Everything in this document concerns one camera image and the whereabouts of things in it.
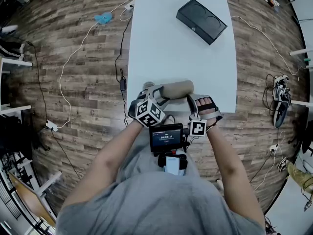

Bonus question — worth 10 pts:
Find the white box on black mount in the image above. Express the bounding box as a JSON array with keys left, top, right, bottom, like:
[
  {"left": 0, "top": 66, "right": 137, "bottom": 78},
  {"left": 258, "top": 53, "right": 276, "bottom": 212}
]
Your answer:
[{"left": 157, "top": 153, "right": 188, "bottom": 176}]

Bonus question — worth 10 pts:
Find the light wooden tabletop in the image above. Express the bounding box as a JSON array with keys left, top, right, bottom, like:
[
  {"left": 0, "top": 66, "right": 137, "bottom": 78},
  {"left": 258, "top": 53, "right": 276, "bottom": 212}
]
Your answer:
[{"left": 8, "top": 170, "right": 57, "bottom": 228}]

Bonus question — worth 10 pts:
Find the beige oval case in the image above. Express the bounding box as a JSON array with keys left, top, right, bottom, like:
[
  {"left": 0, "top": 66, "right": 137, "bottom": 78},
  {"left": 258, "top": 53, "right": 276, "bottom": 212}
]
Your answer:
[{"left": 146, "top": 80, "right": 195, "bottom": 100}]

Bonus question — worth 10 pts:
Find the black rectangular box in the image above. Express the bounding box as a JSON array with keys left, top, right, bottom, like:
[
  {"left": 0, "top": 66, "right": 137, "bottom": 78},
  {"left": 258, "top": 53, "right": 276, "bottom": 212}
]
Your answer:
[{"left": 176, "top": 0, "right": 228, "bottom": 46}]

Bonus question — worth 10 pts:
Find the person's right forearm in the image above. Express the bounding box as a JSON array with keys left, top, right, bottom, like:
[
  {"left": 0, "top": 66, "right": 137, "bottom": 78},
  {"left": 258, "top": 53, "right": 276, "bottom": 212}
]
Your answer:
[{"left": 206, "top": 125, "right": 267, "bottom": 227}]

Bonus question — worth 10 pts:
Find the tangle of black cables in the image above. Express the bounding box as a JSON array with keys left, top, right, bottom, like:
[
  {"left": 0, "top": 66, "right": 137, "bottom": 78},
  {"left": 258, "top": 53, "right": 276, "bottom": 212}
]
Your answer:
[{"left": 262, "top": 73, "right": 278, "bottom": 112}]

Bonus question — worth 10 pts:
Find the person's grey shirt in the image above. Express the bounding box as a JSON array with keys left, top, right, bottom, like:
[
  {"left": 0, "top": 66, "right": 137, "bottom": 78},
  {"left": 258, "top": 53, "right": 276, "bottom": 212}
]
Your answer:
[{"left": 55, "top": 136, "right": 268, "bottom": 235}]

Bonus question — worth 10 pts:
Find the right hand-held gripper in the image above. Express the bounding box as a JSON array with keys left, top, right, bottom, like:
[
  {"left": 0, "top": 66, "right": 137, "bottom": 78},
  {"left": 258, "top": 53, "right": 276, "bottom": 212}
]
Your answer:
[{"left": 187, "top": 94, "right": 224, "bottom": 138}]

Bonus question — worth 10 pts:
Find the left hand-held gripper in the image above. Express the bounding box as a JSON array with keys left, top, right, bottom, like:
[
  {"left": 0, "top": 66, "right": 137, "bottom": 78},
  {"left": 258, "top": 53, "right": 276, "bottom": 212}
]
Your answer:
[{"left": 128, "top": 85, "right": 171, "bottom": 129}]

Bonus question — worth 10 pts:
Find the long white cable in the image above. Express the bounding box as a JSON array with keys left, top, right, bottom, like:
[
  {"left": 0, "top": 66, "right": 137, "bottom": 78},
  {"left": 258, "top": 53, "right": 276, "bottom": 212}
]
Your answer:
[
  {"left": 230, "top": 15, "right": 309, "bottom": 76},
  {"left": 59, "top": 0, "right": 135, "bottom": 130}
]

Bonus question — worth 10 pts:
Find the white desk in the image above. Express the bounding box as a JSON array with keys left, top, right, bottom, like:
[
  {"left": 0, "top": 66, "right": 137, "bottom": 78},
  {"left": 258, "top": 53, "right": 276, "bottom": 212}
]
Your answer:
[{"left": 290, "top": 48, "right": 313, "bottom": 108}]

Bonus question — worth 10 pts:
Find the person's left forearm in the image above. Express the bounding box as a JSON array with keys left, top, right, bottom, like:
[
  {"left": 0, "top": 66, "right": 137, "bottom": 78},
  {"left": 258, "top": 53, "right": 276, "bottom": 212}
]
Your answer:
[{"left": 60, "top": 119, "right": 145, "bottom": 214}]

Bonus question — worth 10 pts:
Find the person's right hand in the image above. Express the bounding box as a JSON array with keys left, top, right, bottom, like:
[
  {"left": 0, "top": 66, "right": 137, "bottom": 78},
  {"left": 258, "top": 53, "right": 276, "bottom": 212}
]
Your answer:
[{"left": 197, "top": 97, "right": 213, "bottom": 111}]

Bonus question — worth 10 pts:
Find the black wire rack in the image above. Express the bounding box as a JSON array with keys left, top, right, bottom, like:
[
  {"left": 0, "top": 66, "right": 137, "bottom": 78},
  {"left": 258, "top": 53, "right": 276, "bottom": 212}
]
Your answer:
[{"left": 0, "top": 180, "right": 22, "bottom": 221}]

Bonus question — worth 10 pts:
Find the small black display screen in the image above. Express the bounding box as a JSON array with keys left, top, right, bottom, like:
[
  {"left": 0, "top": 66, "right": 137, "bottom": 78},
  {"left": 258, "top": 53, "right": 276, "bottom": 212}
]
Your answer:
[{"left": 149, "top": 123, "right": 184, "bottom": 154}]

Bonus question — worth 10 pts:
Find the black power adapter with cable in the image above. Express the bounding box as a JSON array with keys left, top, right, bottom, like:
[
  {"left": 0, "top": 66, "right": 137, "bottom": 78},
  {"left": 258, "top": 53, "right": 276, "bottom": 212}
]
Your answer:
[{"left": 114, "top": 7, "right": 134, "bottom": 127}]

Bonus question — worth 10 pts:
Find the white device with cables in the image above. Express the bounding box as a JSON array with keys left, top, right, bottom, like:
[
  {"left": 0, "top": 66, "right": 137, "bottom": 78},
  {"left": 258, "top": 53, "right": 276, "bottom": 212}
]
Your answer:
[{"left": 272, "top": 74, "right": 291, "bottom": 102}]

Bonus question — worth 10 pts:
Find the dark grey shoe-shaped device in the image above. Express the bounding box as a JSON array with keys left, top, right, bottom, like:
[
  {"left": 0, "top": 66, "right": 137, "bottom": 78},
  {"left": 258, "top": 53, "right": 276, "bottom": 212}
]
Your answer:
[{"left": 273, "top": 101, "right": 292, "bottom": 129}]

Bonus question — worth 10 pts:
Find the blue plush toy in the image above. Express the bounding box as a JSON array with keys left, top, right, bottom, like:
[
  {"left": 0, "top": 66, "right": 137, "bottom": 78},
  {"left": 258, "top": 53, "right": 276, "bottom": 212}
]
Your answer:
[{"left": 94, "top": 11, "right": 114, "bottom": 25}]

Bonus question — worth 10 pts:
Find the white-legged wooden side table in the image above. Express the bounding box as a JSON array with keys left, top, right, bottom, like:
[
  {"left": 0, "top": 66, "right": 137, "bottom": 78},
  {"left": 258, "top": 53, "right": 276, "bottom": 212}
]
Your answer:
[{"left": 0, "top": 57, "right": 33, "bottom": 116}]

